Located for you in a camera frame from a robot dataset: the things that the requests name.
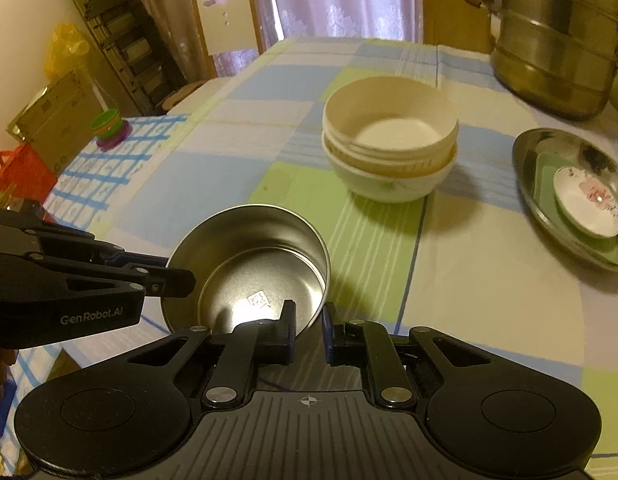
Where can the cardboard box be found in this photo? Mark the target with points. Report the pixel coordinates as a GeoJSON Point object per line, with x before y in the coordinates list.
{"type": "Point", "coordinates": [54, 115]}

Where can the white floral bowl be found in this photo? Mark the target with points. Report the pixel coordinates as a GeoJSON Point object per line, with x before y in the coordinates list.
{"type": "Point", "coordinates": [389, 187]}

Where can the white wooden chair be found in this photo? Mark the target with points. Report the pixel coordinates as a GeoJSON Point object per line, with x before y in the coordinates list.
{"type": "Point", "coordinates": [229, 20]}

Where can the brown wooden door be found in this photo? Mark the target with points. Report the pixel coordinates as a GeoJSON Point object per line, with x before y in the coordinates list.
{"type": "Point", "coordinates": [449, 10]}

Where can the green square plate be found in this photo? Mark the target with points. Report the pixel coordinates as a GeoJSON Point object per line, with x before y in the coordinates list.
{"type": "Point", "coordinates": [546, 185]}

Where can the round stainless steel plate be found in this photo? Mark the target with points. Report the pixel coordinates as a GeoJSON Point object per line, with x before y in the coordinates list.
{"type": "Point", "coordinates": [539, 145]}

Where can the red plastic basket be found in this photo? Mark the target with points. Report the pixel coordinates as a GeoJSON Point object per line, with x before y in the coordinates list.
{"type": "Point", "coordinates": [24, 170]}

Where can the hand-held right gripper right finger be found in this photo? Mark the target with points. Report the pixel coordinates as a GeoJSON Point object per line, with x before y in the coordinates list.
{"type": "Point", "coordinates": [330, 340]}

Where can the stainless steel bowl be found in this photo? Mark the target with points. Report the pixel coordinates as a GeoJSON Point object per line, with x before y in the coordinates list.
{"type": "Point", "coordinates": [249, 240]}

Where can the stack of colourful plastic bowls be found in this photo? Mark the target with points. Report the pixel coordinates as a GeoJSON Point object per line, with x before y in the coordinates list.
{"type": "Point", "coordinates": [109, 127]}

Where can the beige bowl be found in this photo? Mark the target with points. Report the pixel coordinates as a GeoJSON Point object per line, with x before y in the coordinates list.
{"type": "Point", "coordinates": [349, 110]}
{"type": "Point", "coordinates": [389, 165]}

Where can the checked pastel tablecloth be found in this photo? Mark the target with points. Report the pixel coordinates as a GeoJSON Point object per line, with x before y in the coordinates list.
{"type": "Point", "coordinates": [464, 270]}

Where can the person's left hand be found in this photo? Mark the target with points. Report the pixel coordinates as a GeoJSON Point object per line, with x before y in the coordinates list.
{"type": "Point", "coordinates": [0, 370]}

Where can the sheer purple curtain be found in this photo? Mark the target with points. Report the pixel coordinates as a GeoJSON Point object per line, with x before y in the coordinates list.
{"type": "Point", "coordinates": [329, 0]}

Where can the blue checked cloth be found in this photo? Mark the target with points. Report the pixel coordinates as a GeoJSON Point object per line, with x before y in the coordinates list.
{"type": "Point", "coordinates": [114, 170]}

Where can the yellow plastic bag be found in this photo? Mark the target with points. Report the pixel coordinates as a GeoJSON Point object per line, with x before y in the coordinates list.
{"type": "Point", "coordinates": [64, 50]}

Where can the stainless steel steamer pot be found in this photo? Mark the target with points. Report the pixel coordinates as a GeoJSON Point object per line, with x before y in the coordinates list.
{"type": "Point", "coordinates": [554, 60]}

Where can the small white floral plate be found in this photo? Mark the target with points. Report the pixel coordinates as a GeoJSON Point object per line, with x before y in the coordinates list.
{"type": "Point", "coordinates": [579, 200]}

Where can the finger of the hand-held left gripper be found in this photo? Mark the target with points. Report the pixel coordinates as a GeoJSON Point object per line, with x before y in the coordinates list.
{"type": "Point", "coordinates": [174, 282]}
{"type": "Point", "coordinates": [134, 260]}

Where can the black metal rack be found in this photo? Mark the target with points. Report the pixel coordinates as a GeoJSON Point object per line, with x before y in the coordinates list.
{"type": "Point", "coordinates": [129, 50]}

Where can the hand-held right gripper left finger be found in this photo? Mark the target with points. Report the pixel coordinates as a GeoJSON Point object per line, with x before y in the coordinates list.
{"type": "Point", "coordinates": [287, 332]}

